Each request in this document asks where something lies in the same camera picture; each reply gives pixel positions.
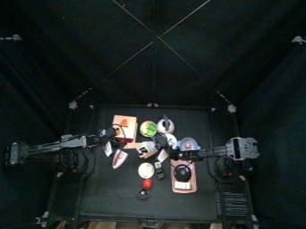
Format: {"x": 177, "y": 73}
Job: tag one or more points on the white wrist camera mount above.
{"x": 162, "y": 155}
{"x": 107, "y": 148}

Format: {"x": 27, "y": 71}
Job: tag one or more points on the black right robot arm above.
{"x": 236, "y": 149}

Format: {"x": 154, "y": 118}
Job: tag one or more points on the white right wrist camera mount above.
{"x": 162, "y": 155}

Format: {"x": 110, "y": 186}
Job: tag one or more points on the red toy tomato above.
{"x": 147, "y": 184}

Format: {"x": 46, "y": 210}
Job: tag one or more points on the pink toy stove tray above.
{"x": 183, "y": 188}

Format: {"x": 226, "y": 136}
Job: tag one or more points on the white red toy slice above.
{"x": 119, "y": 158}

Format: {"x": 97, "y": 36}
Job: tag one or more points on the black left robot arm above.
{"x": 51, "y": 146}

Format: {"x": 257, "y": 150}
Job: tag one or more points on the bowl with green vegetables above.
{"x": 149, "y": 128}

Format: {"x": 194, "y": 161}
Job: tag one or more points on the orange cardboard box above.
{"x": 126, "y": 125}

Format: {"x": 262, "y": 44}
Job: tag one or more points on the black toy frying pan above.
{"x": 183, "y": 173}

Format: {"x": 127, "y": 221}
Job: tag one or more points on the white round plate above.
{"x": 146, "y": 170}

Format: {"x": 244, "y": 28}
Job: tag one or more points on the grey frame corner bracket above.
{"x": 73, "y": 104}
{"x": 232, "y": 108}
{"x": 298, "y": 39}
{"x": 15, "y": 38}

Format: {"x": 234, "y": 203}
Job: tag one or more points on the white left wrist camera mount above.
{"x": 107, "y": 148}

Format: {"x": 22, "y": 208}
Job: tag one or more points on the brown toy egg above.
{"x": 187, "y": 145}

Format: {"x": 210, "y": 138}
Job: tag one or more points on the small black white toy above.
{"x": 159, "y": 171}

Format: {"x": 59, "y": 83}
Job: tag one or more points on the blue toy bowl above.
{"x": 196, "y": 143}

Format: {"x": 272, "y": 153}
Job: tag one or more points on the grey frame middle bracket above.
{"x": 151, "y": 104}

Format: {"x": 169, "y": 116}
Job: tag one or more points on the small black round cup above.
{"x": 143, "y": 193}

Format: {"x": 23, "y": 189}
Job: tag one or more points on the white toy knife holder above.
{"x": 149, "y": 150}

